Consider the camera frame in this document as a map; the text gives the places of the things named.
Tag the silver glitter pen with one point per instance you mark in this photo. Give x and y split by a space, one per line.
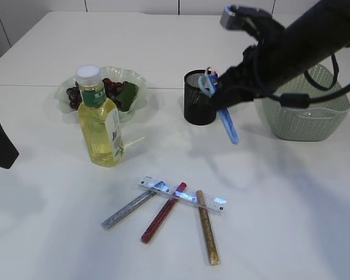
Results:
133 205

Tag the black mesh pen holder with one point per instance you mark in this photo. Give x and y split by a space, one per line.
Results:
197 109

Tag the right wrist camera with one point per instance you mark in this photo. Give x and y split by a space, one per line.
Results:
256 22

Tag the pink scissors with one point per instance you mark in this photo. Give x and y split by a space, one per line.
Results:
211 71

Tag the gold glitter pen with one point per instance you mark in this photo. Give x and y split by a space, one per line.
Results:
212 252

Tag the clear plastic ruler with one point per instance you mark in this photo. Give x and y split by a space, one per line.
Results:
215 205

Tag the red artificial grape bunch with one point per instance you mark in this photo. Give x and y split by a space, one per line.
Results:
122 94

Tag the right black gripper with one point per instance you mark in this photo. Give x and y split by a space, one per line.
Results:
321 31

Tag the yellow tea bottle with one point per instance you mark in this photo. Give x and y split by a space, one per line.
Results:
98 118

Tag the red glitter pen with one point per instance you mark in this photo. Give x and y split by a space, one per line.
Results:
158 220

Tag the green woven plastic basket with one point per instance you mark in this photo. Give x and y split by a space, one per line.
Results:
312 124

